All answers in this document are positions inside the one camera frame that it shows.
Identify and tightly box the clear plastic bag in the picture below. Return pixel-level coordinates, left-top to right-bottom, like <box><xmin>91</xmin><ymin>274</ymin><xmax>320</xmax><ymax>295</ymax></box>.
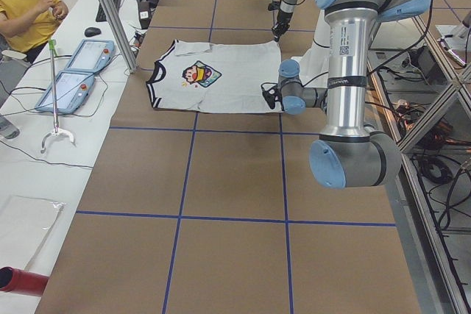
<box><xmin>1</xmin><ymin>195</ymin><xmax>65</xmax><ymax>270</ymax></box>

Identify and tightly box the upper blue teach pendant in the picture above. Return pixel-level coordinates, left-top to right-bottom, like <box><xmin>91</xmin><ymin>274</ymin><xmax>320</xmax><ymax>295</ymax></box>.
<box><xmin>65</xmin><ymin>38</ymin><xmax>115</xmax><ymax>74</ymax></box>

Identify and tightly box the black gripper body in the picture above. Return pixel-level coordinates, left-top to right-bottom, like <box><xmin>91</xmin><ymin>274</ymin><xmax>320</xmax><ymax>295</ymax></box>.
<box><xmin>276</xmin><ymin>8</ymin><xmax>293</xmax><ymax>26</ymax></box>

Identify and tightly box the black keyboard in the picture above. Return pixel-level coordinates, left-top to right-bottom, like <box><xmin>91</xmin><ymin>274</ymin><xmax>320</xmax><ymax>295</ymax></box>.
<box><xmin>95</xmin><ymin>0</ymin><xmax>124</xmax><ymax>23</ymax></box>

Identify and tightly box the black computer mouse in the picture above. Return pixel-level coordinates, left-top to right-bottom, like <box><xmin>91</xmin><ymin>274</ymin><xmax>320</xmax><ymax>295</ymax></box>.
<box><xmin>84</xmin><ymin>26</ymin><xmax>102</xmax><ymax>38</ymax></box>

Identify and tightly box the blue teach pendant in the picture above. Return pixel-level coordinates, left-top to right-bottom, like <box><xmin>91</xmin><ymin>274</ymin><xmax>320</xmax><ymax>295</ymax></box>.
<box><xmin>55</xmin><ymin>71</ymin><xmax>95</xmax><ymax>114</ymax></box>
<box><xmin>65</xmin><ymin>38</ymin><xmax>115</xmax><ymax>74</ymax></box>

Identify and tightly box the black box with label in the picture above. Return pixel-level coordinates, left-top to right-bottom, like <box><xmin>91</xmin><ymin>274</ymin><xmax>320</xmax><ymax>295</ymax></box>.
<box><xmin>136</xmin><ymin>0</ymin><xmax>152</xmax><ymax>29</ymax></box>

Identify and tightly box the person in yellow shirt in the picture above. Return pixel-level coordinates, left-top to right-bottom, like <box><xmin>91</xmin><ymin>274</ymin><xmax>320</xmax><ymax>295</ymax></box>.
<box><xmin>1</xmin><ymin>0</ymin><xmax>68</xmax><ymax>63</ymax></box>

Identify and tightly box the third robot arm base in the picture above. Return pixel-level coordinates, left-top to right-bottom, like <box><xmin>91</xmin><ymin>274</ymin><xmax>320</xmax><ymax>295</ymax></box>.
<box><xmin>436</xmin><ymin>13</ymin><xmax>470</xmax><ymax>51</ymax></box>

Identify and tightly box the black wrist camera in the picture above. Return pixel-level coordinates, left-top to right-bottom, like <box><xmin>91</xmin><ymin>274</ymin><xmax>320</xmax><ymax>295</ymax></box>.
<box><xmin>267</xmin><ymin>1</ymin><xmax>280</xmax><ymax>12</ymax></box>
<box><xmin>261</xmin><ymin>82</ymin><xmax>281</xmax><ymax>110</ymax></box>

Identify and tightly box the lower blue teach pendant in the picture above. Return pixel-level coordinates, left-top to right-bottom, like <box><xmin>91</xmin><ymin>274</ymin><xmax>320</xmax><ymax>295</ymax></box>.
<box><xmin>55</xmin><ymin>71</ymin><xmax>95</xmax><ymax>114</ymax></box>

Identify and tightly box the aluminium frame post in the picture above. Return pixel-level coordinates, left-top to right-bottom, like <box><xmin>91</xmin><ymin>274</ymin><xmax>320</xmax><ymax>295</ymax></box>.
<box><xmin>99</xmin><ymin>0</ymin><xmax>137</xmax><ymax>74</ymax></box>

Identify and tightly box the grey cartoon print t-shirt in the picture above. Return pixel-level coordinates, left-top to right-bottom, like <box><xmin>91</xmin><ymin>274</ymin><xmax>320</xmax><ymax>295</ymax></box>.
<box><xmin>146</xmin><ymin>40</ymin><xmax>281</xmax><ymax>113</ymax></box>

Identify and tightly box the metal reacher grabber tool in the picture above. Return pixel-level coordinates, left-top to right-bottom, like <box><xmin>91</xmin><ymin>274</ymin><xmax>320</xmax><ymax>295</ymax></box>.
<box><xmin>40</xmin><ymin>40</ymin><xmax>75</xmax><ymax>154</ymax></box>

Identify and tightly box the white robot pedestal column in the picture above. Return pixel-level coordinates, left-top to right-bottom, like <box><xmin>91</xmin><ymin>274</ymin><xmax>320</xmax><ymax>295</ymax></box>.
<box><xmin>292</xmin><ymin>10</ymin><xmax>330</xmax><ymax>74</ymax></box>

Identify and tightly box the red cylinder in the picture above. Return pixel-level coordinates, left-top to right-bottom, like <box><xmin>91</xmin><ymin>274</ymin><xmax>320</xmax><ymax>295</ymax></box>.
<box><xmin>1</xmin><ymin>267</ymin><xmax>49</xmax><ymax>297</ymax></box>

